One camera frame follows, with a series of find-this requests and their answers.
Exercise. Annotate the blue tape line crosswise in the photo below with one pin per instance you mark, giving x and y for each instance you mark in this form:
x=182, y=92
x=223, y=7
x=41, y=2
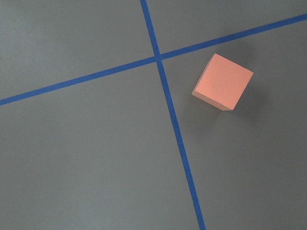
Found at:
x=150, y=60

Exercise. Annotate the orange foam block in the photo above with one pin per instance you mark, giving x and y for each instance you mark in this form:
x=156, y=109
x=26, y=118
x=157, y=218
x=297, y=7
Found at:
x=222, y=83

